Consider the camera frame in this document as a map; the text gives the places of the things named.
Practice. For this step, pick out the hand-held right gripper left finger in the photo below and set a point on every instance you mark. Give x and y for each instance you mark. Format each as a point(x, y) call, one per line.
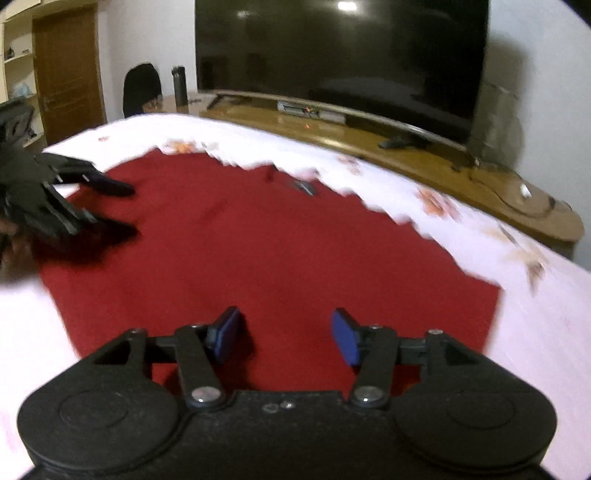
point(226, 334)

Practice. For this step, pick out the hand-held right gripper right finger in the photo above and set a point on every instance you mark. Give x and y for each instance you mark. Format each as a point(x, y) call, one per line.
point(345, 334)

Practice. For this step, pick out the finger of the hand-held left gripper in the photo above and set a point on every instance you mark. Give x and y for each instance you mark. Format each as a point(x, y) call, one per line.
point(111, 233)
point(113, 186)

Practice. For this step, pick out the red knit sweater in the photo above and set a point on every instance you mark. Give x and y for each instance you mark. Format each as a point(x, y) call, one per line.
point(258, 249)

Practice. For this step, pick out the black chair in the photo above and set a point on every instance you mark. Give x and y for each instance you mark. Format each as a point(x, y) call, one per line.
point(141, 90)

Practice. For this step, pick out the brown wooden door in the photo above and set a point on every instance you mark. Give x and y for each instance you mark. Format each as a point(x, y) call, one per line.
point(69, 74)

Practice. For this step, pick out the dark thermos flask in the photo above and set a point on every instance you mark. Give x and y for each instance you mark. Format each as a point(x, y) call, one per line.
point(180, 90)

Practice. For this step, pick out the wooden television stand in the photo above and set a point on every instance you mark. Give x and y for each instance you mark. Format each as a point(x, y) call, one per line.
point(443, 177)

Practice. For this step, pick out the floral white bed sheet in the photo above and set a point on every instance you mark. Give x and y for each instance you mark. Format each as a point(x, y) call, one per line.
point(531, 332)

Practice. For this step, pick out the silver set-top box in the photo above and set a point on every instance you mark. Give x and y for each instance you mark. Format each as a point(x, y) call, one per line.
point(311, 112)

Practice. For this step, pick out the small white object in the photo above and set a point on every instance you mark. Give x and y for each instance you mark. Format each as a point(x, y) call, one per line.
point(525, 190)

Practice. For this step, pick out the clear glass vase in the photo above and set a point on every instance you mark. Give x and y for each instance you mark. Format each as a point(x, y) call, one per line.
point(496, 129)

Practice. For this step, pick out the black curved television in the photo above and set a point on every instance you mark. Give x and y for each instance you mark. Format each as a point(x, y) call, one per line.
point(341, 50)

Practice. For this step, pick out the white wall shelf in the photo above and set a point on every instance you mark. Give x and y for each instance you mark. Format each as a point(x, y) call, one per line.
point(18, 69)

